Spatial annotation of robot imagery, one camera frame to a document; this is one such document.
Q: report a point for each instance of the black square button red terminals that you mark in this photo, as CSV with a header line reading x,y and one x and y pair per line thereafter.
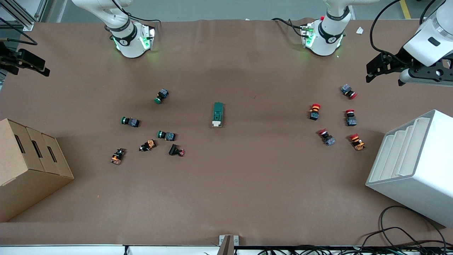
x,y
173,149

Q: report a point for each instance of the brown cardboard box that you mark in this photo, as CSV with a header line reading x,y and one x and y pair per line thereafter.
x,y
21,184

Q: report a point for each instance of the white stepped storage bin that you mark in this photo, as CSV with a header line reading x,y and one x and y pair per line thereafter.
x,y
424,170

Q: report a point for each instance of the red emergency stop blue block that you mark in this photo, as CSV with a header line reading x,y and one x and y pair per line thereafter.
x,y
351,119
347,90
327,138

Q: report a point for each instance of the black selector switch orange block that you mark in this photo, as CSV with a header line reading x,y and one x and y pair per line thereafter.
x,y
116,157
150,144

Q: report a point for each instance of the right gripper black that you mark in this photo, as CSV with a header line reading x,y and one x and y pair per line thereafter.
x,y
7,58

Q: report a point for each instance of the white paper scrap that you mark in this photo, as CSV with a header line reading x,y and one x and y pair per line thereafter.
x,y
360,30

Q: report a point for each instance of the green mushroom push button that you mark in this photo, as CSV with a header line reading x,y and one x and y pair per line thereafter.
x,y
169,136
132,122
162,95

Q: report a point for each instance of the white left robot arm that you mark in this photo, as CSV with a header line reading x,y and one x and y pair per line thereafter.
x,y
327,39

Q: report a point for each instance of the brown paper table cover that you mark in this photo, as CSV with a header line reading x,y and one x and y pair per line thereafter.
x,y
247,177

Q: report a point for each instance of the white table edge rail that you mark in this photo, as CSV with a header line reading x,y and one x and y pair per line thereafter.
x,y
70,250

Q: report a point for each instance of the red emergency stop orange block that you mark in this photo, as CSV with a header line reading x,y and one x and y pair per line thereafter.
x,y
314,112
357,142

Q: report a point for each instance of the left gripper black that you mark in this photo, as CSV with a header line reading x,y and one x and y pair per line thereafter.
x,y
402,57

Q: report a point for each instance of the metal table bracket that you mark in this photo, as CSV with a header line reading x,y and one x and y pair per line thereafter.
x,y
228,244

